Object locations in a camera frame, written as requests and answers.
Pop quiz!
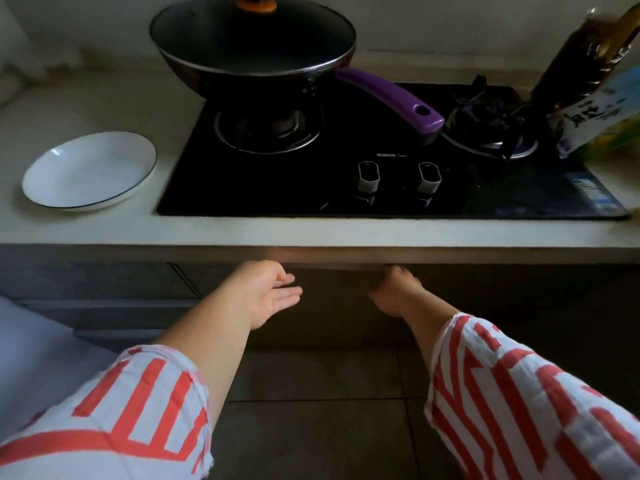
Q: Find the black glass gas hob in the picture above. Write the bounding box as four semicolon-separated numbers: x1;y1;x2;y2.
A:
155;82;631;220

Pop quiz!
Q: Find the black wok purple handle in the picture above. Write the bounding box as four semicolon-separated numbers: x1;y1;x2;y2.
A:
149;0;446;148

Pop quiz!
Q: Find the round gas burner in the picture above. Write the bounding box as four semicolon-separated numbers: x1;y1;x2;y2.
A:
442;75;541;161
214;109;322;155

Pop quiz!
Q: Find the person's left forearm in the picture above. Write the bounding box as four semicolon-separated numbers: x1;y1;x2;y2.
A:
155;289;257;426

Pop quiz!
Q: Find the person's left hand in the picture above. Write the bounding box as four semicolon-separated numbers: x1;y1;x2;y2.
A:
234;260;304;331

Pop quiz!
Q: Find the red white striped sleeve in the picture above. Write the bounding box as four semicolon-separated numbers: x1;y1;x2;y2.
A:
423;314;640;480
0;344;214;480

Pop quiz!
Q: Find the yellow green packet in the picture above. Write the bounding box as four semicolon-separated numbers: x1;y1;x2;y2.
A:
582;120;640;168

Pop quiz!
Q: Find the person's right forearm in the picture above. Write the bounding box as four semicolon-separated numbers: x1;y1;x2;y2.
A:
400;294;462;376

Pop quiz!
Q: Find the white blue packet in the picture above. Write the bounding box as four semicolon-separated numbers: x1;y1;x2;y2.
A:
547;65;640;159

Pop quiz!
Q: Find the dark cabinet door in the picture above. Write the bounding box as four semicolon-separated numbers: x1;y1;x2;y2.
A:
172;262;640;353

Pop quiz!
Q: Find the grey cabinet drawer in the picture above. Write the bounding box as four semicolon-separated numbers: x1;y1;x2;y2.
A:
20;300;201;341
0;262;201;301

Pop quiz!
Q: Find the dark oil bottle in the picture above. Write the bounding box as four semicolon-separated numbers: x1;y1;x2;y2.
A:
530;2;640;116

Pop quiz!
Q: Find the silver black hob knob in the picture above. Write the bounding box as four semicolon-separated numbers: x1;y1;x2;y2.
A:
355;160;384;195
415;162;444;196

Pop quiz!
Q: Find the white plate dark rim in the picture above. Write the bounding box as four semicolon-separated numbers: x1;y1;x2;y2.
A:
21;131;158;211

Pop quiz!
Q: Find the blue white hob sticker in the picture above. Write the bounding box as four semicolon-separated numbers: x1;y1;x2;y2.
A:
570;177;614;206

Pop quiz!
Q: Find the glass lid orange knob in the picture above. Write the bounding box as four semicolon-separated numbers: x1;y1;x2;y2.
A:
150;0;357;76

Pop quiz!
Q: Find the person's right hand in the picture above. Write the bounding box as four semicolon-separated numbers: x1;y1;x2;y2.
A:
368;265;432;319

